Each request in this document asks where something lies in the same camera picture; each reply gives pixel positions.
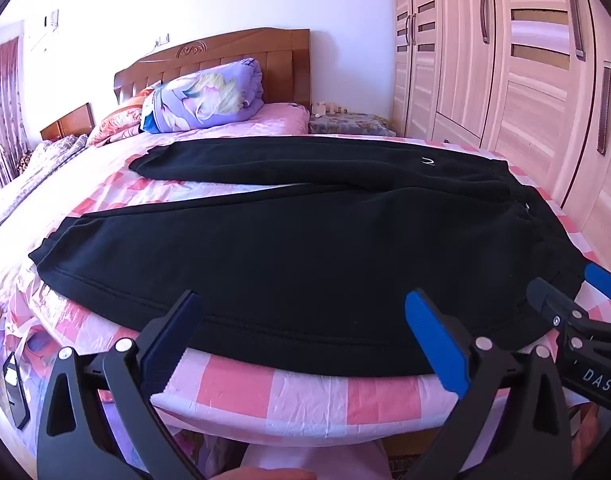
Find pink bed sheet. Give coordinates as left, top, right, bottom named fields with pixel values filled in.
left=88, top=102, right=311, bottom=148

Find person's left hand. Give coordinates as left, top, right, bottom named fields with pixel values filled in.
left=206, top=467, right=319, bottom=480

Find light wooden wardrobe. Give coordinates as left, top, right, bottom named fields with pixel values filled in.
left=390, top=0, right=611, bottom=281

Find patterned curtain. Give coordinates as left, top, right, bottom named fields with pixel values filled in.
left=0, top=20, right=29, bottom=188

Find black framed device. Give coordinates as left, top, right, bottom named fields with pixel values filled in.
left=3, top=352, right=32, bottom=431

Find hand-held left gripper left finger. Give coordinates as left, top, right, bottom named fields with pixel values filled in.
left=36, top=289, right=206, bottom=480

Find black pants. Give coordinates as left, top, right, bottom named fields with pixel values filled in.
left=28, top=135, right=593, bottom=378

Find orange floral pillow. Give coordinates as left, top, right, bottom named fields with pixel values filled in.
left=86, top=85, right=161, bottom=147

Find grey floral blanket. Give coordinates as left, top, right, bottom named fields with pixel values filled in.
left=0, top=132, right=89, bottom=241

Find large wooden headboard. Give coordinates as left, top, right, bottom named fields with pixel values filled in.
left=114, top=29, right=311, bottom=111

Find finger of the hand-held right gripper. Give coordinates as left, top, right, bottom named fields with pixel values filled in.
left=583, top=262, right=611, bottom=306
left=525, top=277, right=593, bottom=332

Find small wooden headboard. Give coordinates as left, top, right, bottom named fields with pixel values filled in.
left=40, top=102, right=96, bottom=142

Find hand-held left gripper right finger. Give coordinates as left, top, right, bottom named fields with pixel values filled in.
left=404, top=287, right=573, bottom=480

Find folded purple floral quilt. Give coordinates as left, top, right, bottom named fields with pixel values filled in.
left=140, top=57, right=265, bottom=135

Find nightstand with floral cloth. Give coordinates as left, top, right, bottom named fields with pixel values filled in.
left=308, top=110, right=391, bottom=137

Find pink checkered plastic bed cover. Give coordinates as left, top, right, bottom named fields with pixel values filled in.
left=0, top=137, right=611, bottom=453

